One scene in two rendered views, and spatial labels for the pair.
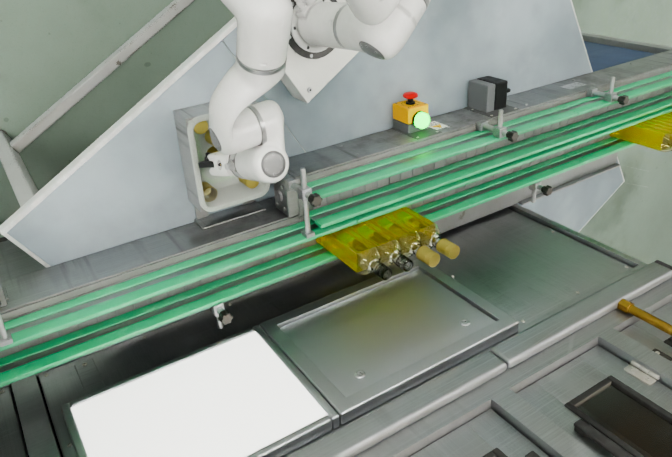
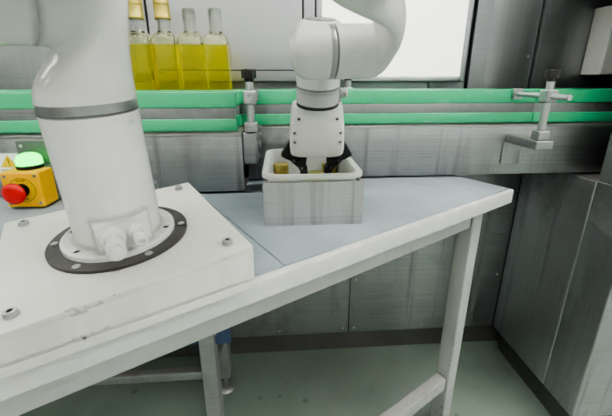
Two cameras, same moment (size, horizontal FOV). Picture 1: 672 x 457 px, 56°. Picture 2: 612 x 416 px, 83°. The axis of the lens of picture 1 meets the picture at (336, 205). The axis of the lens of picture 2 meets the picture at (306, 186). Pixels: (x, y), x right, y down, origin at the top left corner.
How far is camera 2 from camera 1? 1.20 m
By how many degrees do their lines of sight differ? 51
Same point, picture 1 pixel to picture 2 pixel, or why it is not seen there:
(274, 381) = (337, 8)
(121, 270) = (421, 130)
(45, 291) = (478, 136)
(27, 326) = (497, 106)
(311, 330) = (282, 48)
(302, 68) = (177, 202)
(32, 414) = not seen: hidden behind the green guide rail
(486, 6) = not seen: outside the picture
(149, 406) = (418, 42)
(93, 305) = (451, 102)
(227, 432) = not seen: outside the picture
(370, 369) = not seen: outside the picture
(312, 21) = (143, 184)
